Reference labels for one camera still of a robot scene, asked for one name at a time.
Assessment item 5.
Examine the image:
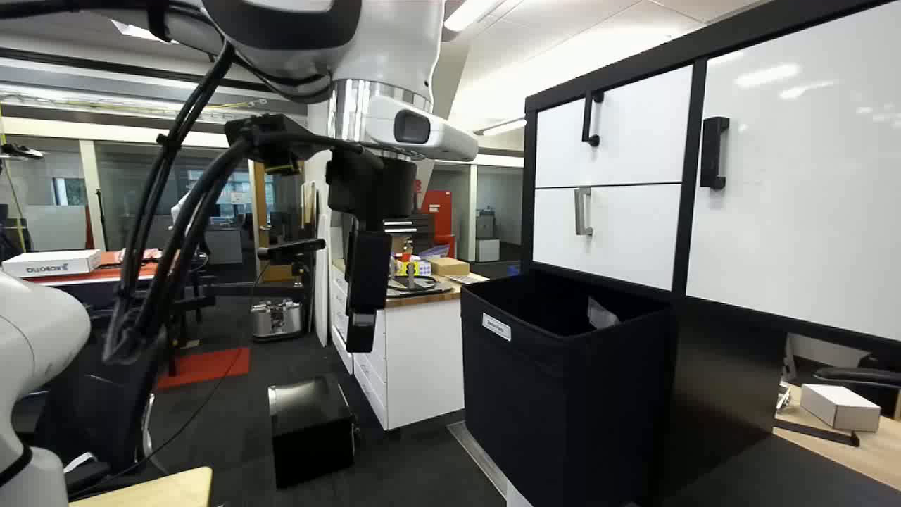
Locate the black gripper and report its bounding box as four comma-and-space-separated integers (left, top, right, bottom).
325, 145, 421, 356

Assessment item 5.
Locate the black fabric basket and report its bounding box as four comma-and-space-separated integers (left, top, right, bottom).
459, 267, 675, 507

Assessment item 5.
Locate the brown cardboard box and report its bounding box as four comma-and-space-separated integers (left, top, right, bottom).
428, 253, 474, 281

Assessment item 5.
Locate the red cabinet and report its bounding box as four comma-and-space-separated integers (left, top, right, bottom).
421, 190, 461, 260

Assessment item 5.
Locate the white drawer cabinet wood top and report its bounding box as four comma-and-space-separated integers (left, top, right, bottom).
326, 263, 490, 433

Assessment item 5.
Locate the silver metal pot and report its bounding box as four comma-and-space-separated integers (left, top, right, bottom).
249, 297, 307, 345

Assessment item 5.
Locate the black box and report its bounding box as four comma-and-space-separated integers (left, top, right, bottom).
264, 374, 360, 494

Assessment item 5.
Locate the red floor mat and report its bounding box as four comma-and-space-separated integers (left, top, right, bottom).
152, 345, 253, 395

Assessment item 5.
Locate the long ceiling light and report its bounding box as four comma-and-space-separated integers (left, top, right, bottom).
443, 0, 509, 38

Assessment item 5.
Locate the orange top table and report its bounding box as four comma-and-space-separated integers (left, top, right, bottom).
26, 245, 214, 377

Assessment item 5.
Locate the black office chair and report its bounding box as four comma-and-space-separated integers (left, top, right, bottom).
35, 319, 176, 475

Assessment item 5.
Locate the light wooden table corner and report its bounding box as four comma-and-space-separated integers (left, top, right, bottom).
64, 464, 218, 507

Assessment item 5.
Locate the flat white box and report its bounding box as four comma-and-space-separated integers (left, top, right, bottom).
0, 247, 105, 281

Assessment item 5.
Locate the large white cabinet door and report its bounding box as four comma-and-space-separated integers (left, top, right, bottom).
685, 0, 901, 345

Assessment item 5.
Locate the small white cardboard box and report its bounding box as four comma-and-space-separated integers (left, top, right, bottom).
798, 381, 884, 437

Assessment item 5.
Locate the black flat device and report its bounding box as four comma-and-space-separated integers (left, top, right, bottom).
811, 361, 901, 395

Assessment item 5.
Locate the silver shelf drawer handle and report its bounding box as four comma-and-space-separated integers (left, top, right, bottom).
573, 185, 597, 239

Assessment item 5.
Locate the white drawer front silver handle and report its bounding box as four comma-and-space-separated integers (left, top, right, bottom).
529, 183, 685, 294

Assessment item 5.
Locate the white drawer front black handle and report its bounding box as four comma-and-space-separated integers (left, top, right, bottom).
533, 64, 697, 190

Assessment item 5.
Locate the black door handle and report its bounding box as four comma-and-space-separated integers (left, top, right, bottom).
698, 116, 733, 195

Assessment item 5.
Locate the white cabinet with black handles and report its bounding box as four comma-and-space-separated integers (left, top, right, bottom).
521, 0, 901, 507

